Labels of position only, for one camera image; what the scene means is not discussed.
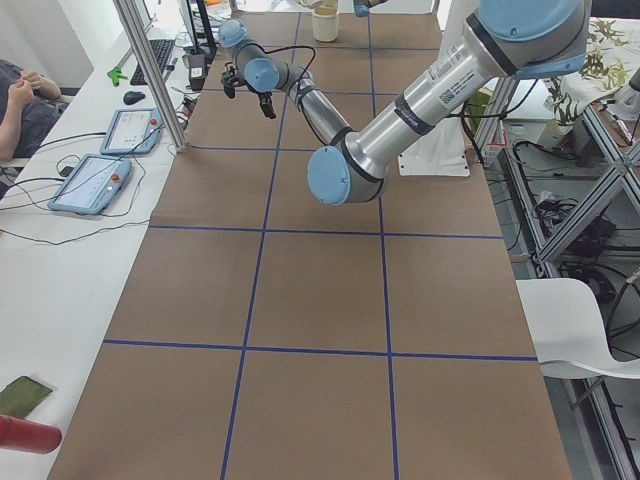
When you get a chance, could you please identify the cream ceramic canister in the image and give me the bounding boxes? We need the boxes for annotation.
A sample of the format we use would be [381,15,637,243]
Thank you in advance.
[312,4,339,43]

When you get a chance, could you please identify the black keyboard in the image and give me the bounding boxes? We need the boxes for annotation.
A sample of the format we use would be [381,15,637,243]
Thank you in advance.
[129,38,177,86]

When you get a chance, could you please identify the black computer mouse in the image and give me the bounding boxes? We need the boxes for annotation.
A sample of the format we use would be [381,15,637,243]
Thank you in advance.
[122,91,146,106]

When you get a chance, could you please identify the red cylinder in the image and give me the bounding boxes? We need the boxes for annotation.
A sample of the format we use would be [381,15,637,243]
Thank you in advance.
[1,414,62,454]

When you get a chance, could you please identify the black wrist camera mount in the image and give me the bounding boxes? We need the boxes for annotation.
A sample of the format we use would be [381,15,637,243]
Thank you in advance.
[258,92,277,119]

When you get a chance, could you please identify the aluminium frame post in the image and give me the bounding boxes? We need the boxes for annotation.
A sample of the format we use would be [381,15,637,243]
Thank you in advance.
[113,0,187,153]

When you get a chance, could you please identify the aluminium frame rail structure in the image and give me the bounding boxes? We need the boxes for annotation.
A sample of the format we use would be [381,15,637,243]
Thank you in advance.
[499,102,639,479]

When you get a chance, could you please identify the green plastic toy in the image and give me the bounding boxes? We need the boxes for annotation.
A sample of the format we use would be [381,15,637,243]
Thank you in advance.
[107,66,128,87]

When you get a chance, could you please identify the white chair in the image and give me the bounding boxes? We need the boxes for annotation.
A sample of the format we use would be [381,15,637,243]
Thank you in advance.
[516,278,639,380]

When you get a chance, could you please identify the far blue teach pendant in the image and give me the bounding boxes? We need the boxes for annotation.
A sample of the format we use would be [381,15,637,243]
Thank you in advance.
[100,108,164,156]

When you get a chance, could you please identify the black braided right cable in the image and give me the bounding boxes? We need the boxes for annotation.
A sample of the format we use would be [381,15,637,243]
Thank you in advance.
[257,45,354,149]

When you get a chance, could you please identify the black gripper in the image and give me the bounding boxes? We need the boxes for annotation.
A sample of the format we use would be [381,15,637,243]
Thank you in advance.
[221,61,246,98]

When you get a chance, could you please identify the seated person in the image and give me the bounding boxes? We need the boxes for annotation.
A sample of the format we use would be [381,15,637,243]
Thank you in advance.
[1,59,67,162]

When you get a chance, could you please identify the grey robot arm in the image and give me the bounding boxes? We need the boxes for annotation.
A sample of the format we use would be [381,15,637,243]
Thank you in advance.
[352,0,387,18]
[219,1,591,205]

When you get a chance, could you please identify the near blue teach pendant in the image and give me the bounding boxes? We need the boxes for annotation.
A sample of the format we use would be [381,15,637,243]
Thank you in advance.
[47,154,132,215]

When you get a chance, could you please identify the blue teach pendant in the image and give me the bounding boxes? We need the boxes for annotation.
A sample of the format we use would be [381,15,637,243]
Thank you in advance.
[100,108,164,156]
[47,154,132,215]

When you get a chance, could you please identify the green cloth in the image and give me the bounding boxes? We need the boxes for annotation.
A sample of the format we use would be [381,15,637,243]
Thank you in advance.
[1,376,53,419]

